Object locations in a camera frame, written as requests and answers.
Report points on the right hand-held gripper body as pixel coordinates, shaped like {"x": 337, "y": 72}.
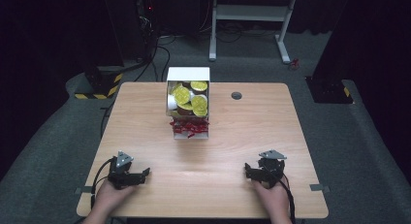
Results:
{"x": 270, "y": 170}

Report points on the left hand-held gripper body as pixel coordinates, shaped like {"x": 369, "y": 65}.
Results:
{"x": 120, "y": 175}

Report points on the person's left hand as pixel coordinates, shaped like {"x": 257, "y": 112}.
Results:
{"x": 108, "y": 198}

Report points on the grey tape strip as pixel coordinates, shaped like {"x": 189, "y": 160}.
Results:
{"x": 83, "y": 190}
{"x": 319, "y": 187}

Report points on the pile of red packets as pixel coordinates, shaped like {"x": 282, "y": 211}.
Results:
{"x": 189, "y": 127}

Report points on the grey table grommet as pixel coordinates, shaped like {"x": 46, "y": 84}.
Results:
{"x": 236, "y": 95}

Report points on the pile of yellow-lidded capsules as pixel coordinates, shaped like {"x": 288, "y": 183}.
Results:
{"x": 190, "y": 99}

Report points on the yellow-black striped stand base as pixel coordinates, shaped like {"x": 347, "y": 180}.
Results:
{"x": 103, "y": 85}

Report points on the black stand base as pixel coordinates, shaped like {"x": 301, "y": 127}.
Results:
{"x": 328, "y": 89}

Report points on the white dispenser box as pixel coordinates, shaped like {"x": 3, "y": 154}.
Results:
{"x": 188, "y": 73}

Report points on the small red object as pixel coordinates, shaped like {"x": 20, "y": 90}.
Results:
{"x": 293, "y": 64}

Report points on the black equipment rack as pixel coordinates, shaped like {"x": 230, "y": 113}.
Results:
{"x": 132, "y": 23}

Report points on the white metal stand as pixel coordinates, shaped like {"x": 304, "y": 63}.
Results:
{"x": 248, "y": 13}

